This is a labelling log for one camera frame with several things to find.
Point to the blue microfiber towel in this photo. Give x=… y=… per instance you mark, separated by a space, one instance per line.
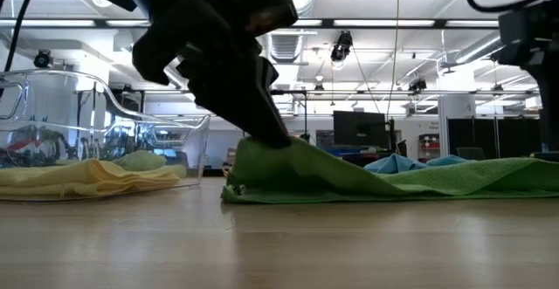
x=393 y=164

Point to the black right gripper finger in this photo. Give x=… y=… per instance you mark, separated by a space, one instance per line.
x=551 y=105

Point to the green microfiber towel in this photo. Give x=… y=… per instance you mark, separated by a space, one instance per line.
x=349 y=184

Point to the black metal station frame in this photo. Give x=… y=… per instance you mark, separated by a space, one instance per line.
x=288 y=92

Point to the black overhead camera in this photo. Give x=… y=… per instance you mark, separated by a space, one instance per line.
x=341 y=46

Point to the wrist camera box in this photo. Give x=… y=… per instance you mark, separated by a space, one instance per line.
x=262 y=5
x=517 y=26

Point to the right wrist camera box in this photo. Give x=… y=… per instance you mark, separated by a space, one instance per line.
x=517 y=26

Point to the black hanging screen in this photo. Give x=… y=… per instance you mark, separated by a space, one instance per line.
x=131 y=103

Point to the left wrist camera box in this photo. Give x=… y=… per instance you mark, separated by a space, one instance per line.
x=262 y=5

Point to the yellow microfiber towel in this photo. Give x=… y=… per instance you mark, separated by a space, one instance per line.
x=65 y=180

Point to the black ceiling spotlight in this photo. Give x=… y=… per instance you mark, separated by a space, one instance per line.
x=417 y=84

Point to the small black mounted camera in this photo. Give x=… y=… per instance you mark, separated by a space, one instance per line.
x=42 y=59

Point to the clear plastic bin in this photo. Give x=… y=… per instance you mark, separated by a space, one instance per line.
x=196 y=140

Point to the lime microfiber towel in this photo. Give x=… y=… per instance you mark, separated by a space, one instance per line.
x=140 y=161

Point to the black computer monitor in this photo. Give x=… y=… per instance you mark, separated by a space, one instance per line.
x=358 y=129

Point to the silver ventilation duct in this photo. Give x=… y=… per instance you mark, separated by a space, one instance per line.
x=286 y=46

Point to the small red drawer shelf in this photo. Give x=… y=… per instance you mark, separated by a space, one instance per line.
x=429 y=147

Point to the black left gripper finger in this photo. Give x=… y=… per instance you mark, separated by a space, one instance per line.
x=267 y=88
x=227 y=92

